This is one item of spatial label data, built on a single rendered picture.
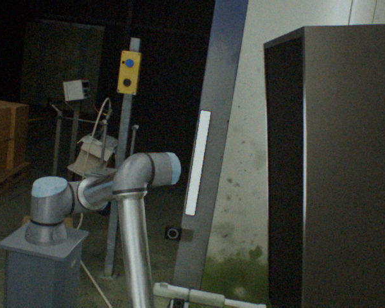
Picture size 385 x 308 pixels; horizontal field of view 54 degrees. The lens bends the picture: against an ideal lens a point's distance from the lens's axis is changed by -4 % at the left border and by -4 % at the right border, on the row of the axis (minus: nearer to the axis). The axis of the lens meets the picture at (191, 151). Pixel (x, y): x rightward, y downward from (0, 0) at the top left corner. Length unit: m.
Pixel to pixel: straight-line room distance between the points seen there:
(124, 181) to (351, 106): 0.73
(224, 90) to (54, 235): 1.19
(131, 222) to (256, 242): 1.29
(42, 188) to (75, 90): 2.41
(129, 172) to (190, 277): 1.39
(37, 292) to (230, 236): 1.16
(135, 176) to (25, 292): 0.87
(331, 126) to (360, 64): 0.19
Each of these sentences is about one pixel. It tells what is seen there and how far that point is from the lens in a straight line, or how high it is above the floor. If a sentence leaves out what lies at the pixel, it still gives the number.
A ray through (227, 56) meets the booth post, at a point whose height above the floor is 1.59.
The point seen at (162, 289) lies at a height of 0.56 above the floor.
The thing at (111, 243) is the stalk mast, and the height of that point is 0.26.
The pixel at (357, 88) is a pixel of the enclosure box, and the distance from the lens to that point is 1.20.
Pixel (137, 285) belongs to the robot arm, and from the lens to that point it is 1.31.
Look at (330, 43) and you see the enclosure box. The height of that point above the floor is 1.60.
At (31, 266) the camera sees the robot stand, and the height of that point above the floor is 0.56.
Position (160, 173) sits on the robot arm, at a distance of 1.34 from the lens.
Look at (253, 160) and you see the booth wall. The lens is 2.30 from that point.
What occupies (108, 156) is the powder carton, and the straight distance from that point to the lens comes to 3.78.
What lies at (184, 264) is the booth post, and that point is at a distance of 2.52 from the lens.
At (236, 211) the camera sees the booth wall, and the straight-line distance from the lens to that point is 2.37.
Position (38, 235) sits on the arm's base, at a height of 0.69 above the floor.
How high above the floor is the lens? 1.44
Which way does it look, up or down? 10 degrees down
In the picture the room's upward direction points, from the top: 9 degrees clockwise
